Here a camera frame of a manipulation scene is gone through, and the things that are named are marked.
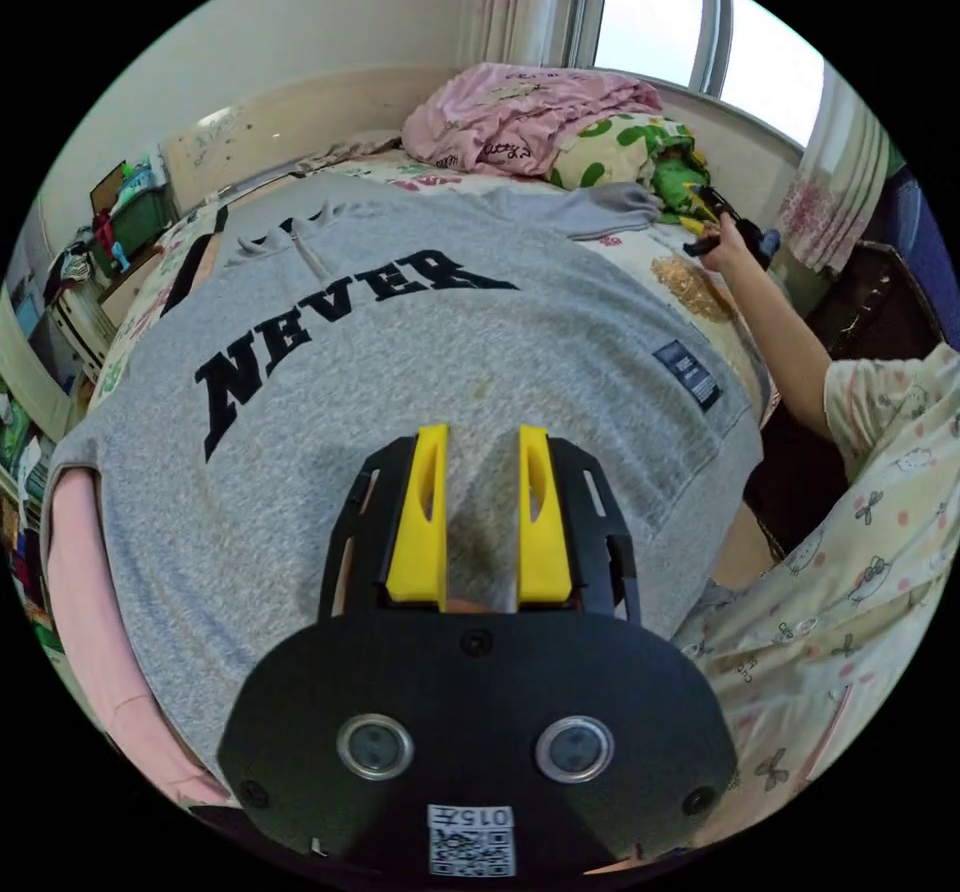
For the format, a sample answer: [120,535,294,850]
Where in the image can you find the dark brown cabinet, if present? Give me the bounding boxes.
[805,237,955,362]

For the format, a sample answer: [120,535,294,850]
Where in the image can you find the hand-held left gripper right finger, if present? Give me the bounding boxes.
[516,423,580,604]

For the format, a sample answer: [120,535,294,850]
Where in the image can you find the cluttered shelf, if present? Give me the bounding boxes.
[0,239,115,653]

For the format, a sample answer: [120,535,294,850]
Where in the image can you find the person's right hand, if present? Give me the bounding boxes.
[704,220,756,275]

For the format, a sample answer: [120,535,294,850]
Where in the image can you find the gray hoodie with black lettering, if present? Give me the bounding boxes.
[41,171,766,796]

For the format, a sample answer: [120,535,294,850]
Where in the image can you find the pink rolled blanket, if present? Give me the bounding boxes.
[401,62,663,179]

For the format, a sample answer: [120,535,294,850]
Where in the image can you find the window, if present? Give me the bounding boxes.
[590,0,828,149]

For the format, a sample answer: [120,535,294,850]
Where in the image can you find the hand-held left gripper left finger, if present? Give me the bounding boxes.
[385,423,451,602]

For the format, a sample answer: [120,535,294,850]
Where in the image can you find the black garment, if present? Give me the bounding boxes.
[158,200,231,317]

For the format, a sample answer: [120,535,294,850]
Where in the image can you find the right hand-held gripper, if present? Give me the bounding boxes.
[683,185,783,272]

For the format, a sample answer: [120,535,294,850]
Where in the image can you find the cream blanket with green print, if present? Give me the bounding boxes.
[545,111,714,222]

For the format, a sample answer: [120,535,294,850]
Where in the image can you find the green crate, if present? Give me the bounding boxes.
[88,159,180,272]

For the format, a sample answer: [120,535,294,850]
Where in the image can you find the pink cloth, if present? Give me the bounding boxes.
[44,467,235,812]

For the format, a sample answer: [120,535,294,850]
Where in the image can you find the person's body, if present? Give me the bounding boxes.
[669,340,960,837]

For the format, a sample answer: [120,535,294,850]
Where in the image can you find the person's right forearm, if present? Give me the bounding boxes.
[712,255,853,460]

